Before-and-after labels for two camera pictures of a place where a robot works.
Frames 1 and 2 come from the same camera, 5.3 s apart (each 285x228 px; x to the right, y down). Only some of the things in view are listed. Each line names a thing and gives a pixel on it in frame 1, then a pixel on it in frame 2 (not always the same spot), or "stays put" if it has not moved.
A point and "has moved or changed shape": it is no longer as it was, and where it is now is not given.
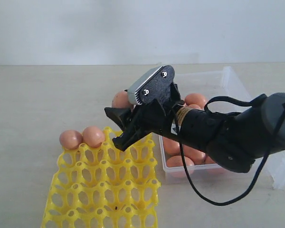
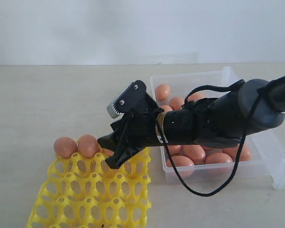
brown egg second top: (195, 98) stays put
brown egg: (120, 100) -> (108, 152)
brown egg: (71, 139) -> (64, 147)
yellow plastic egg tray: (104, 187) has moved or changed shape
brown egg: (197, 156) stays put
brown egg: (93, 136) -> (88, 146)
